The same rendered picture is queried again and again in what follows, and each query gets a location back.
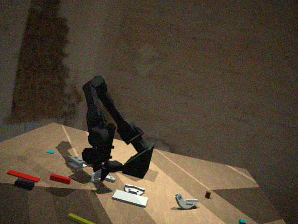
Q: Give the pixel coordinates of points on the yellow flat bar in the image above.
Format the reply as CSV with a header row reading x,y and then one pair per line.
x,y
79,219

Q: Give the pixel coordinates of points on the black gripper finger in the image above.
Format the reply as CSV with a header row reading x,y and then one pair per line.
x,y
104,173
96,166

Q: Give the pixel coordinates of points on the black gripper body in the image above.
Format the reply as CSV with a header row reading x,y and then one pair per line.
x,y
112,166

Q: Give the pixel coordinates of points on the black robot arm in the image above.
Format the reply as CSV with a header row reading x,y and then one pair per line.
x,y
97,118

